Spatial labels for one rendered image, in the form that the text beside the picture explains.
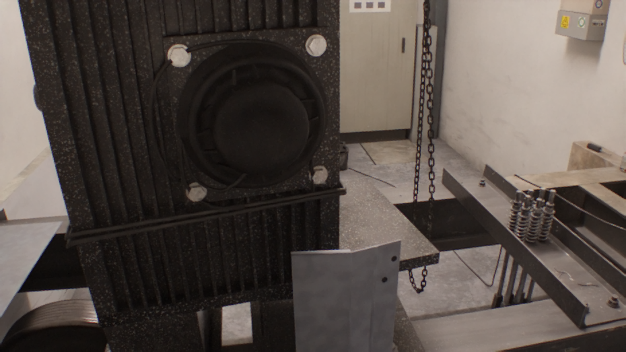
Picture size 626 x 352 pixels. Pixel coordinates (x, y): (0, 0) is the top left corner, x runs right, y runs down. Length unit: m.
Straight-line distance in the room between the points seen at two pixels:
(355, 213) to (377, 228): 0.09
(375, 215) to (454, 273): 1.44
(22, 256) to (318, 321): 1.17
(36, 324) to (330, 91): 1.07
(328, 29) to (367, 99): 3.34
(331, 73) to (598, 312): 0.97
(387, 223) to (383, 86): 3.03
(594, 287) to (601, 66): 1.50
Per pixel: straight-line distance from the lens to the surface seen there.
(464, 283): 2.54
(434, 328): 1.24
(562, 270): 1.55
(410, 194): 1.87
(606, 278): 1.53
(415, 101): 4.27
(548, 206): 1.61
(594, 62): 2.79
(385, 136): 4.37
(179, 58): 0.75
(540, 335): 1.30
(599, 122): 2.76
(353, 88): 4.06
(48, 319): 1.50
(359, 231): 1.13
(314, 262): 0.77
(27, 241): 1.85
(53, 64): 0.79
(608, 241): 2.16
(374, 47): 4.04
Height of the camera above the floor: 1.48
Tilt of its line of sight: 24 degrees down
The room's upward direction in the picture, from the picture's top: 1 degrees counter-clockwise
